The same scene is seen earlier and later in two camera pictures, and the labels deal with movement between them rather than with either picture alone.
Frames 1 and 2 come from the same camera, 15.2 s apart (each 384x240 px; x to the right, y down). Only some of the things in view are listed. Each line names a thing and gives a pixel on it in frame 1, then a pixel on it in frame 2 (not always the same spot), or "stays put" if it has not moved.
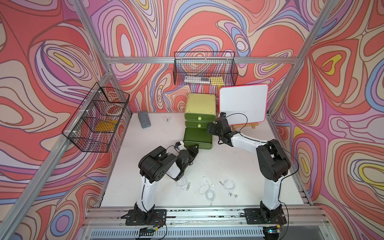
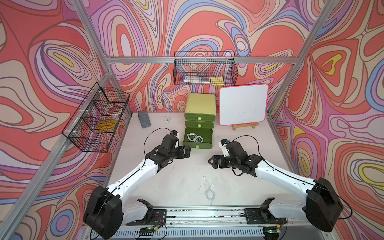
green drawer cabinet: x=201 y=110 stays put
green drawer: x=197 y=123 stays put
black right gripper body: x=214 y=130 → x=230 y=162
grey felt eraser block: x=144 y=119 stays put
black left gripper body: x=192 y=155 → x=180 y=154
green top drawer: x=199 y=116 stays put
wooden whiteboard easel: x=253 y=125 stays put
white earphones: x=228 y=184 → x=199 y=139
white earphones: x=183 y=183 → x=192 y=137
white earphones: x=206 y=189 stays put
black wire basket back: x=205 y=68 stays put
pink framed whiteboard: x=244 y=104 stays put
